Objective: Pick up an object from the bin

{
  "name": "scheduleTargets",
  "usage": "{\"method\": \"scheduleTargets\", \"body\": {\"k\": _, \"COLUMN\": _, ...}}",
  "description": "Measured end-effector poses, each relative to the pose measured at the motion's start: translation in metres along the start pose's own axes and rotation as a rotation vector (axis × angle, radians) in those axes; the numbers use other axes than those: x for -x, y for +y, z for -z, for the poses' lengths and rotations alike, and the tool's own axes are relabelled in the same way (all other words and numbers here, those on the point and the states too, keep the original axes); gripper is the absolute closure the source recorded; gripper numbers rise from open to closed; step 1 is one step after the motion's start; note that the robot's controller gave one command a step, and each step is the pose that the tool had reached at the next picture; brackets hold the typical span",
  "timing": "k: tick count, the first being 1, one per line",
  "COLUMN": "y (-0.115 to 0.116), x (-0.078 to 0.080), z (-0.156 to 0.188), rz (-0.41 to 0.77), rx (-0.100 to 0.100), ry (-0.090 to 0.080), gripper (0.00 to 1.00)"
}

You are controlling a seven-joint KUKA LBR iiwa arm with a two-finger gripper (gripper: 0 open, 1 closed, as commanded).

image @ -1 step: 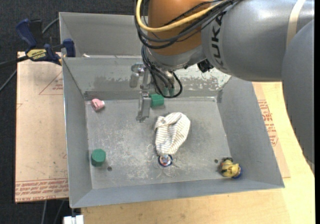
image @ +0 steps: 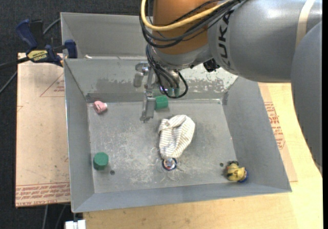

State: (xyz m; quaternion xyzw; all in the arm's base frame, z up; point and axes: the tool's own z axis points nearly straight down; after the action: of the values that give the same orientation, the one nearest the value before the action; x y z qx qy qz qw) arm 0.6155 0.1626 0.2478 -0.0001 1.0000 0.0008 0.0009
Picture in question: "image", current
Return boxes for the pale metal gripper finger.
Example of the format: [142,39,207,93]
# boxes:
[139,96,150,123]
[148,96,156,120]

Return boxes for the green square block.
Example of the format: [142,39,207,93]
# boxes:
[154,95,169,111]

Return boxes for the grey metal bin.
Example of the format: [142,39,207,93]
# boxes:
[60,12,293,214]

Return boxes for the white striped cloth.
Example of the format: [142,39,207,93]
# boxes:
[157,114,196,160]

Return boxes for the small pink toy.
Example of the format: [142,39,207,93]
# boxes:
[92,100,108,114]

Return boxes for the green hexagonal block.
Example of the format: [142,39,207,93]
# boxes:
[93,152,109,172]

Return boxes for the brown cardboard board, red print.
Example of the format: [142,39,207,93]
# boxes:
[15,52,299,208]

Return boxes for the yellow toy figure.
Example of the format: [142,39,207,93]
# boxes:
[223,161,248,183]

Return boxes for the black cylinder on white bracket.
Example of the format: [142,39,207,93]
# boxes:
[203,58,219,73]

